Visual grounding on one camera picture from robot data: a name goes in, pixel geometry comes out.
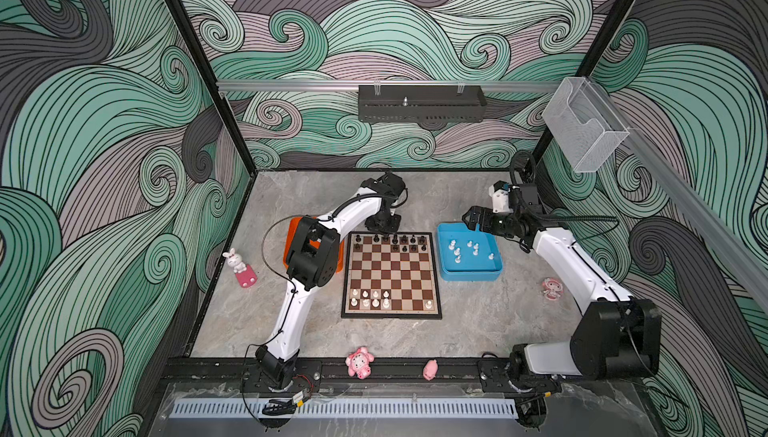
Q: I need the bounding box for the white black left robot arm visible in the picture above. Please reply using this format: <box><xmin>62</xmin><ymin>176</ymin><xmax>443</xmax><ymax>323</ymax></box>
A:
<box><xmin>255</xmin><ymin>172</ymin><xmax>407</xmax><ymax>389</ymax></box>

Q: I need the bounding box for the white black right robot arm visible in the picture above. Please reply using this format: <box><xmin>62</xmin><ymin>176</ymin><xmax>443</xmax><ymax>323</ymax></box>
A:
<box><xmin>462</xmin><ymin>181</ymin><xmax>662</xmax><ymax>380</ymax></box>

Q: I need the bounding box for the blue plastic tray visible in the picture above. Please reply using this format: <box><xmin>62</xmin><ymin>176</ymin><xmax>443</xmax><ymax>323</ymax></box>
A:
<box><xmin>437</xmin><ymin>223</ymin><xmax>503</xmax><ymax>282</ymax></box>

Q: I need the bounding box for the brown cream chessboard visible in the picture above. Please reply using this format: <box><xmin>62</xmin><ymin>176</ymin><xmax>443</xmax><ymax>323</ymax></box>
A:
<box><xmin>341</xmin><ymin>232</ymin><xmax>443</xmax><ymax>320</ymax></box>

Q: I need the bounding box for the orange plastic tray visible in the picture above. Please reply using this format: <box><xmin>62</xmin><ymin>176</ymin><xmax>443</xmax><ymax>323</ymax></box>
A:
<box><xmin>282</xmin><ymin>216</ymin><xmax>345</xmax><ymax>273</ymax></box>

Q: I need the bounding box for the pink white round figurine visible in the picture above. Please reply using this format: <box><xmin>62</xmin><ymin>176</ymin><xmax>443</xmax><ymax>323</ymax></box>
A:
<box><xmin>542</xmin><ymin>278</ymin><xmax>564</xmax><ymax>301</ymax></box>

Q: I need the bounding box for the pink pig plush toy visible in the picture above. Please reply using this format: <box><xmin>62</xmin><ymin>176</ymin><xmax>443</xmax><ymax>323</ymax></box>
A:
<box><xmin>345</xmin><ymin>347</ymin><xmax>375</xmax><ymax>380</ymax></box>

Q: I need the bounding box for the white rabbit pink base figurine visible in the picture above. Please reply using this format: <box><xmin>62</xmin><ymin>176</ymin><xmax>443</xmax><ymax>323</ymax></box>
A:
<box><xmin>222</xmin><ymin>248</ymin><xmax>258</xmax><ymax>288</ymax></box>

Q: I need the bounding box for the small pink pig figurine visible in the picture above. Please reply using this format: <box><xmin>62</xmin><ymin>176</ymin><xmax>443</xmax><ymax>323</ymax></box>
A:
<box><xmin>422</xmin><ymin>359</ymin><xmax>438</xmax><ymax>381</ymax></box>

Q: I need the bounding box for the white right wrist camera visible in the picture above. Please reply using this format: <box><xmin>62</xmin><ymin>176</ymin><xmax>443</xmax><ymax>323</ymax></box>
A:
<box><xmin>489</xmin><ymin>181</ymin><xmax>510</xmax><ymax>214</ymax></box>

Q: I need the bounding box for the black perforated wall shelf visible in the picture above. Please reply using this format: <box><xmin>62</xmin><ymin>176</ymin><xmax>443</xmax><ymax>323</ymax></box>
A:
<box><xmin>357</xmin><ymin>86</ymin><xmax>488</xmax><ymax>125</ymax></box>

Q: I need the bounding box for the aluminium back wall rail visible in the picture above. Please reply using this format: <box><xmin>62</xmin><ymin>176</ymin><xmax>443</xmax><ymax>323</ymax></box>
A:
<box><xmin>216</xmin><ymin>79</ymin><xmax>560</xmax><ymax>94</ymax></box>

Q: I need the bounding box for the aluminium wall rail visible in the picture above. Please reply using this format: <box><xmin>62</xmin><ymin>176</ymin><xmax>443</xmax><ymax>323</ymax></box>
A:
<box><xmin>597</xmin><ymin>88</ymin><xmax>767</xmax><ymax>307</ymax></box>
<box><xmin>216</xmin><ymin>79</ymin><xmax>560</xmax><ymax>94</ymax></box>

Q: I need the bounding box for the clear acrylic wall box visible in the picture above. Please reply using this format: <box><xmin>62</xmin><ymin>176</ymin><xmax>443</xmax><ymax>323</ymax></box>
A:
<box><xmin>542</xmin><ymin>77</ymin><xmax>629</xmax><ymax>174</ymax></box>

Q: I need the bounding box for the black front mounting rail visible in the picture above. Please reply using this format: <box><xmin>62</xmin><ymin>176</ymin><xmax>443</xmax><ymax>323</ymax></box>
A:
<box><xmin>164</xmin><ymin>355</ymin><xmax>637</xmax><ymax>390</ymax></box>

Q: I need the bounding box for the aluminium right wall rail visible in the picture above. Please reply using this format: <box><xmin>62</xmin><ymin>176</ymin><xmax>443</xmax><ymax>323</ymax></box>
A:
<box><xmin>597</xmin><ymin>88</ymin><xmax>767</xmax><ymax>307</ymax></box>

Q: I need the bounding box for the white slotted cable duct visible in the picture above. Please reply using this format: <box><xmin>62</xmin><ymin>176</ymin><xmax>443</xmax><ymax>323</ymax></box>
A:
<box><xmin>169</xmin><ymin>397</ymin><xmax>518</xmax><ymax>420</ymax></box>

